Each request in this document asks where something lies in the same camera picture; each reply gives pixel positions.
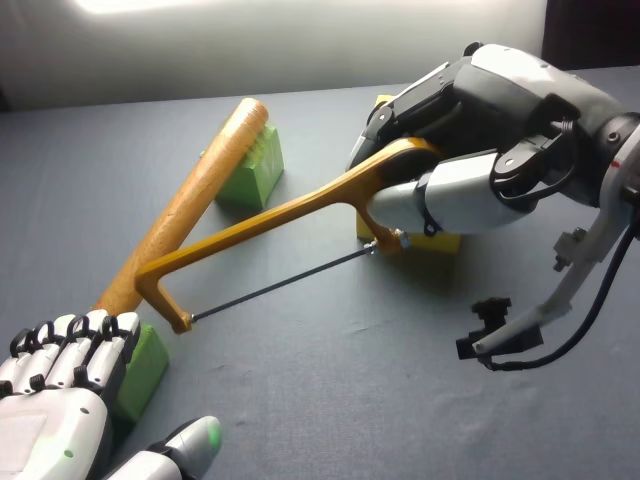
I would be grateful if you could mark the yellow cube block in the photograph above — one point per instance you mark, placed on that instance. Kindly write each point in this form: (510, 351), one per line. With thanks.
(440, 244)

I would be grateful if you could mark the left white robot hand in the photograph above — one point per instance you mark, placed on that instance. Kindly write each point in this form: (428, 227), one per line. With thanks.
(50, 430)

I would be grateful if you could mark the dark background panel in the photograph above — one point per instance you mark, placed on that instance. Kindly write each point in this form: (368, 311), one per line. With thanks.
(590, 30)

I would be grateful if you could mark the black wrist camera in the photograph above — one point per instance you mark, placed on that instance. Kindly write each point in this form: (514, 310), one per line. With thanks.
(467, 347)

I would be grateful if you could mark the grey table cloth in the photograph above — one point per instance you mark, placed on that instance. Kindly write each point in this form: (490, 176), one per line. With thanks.
(325, 390)

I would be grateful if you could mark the round wooden rod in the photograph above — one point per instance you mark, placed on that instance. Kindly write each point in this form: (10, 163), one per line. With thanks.
(200, 180)

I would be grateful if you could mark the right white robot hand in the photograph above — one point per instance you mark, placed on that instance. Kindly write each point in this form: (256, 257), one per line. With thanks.
(500, 100)

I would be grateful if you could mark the green support block with grooves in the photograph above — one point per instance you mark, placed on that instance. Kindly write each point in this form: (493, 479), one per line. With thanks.
(255, 180)

